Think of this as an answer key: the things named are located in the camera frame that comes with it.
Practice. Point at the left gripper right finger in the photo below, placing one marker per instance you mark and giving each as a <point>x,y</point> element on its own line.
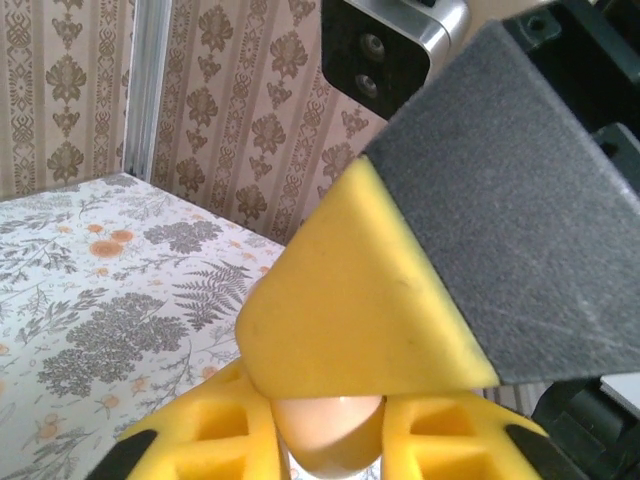
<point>450,440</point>

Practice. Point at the floral printed tablecloth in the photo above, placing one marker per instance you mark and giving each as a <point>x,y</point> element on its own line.
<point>100,300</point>

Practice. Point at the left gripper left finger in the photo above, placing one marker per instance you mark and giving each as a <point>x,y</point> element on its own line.
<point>210,440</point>

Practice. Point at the aluminium frame post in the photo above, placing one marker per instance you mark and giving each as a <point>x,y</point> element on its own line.
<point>147,90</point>

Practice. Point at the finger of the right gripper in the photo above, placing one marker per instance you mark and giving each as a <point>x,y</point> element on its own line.
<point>450,250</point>

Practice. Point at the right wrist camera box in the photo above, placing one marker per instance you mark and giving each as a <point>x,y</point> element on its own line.
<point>380,55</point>

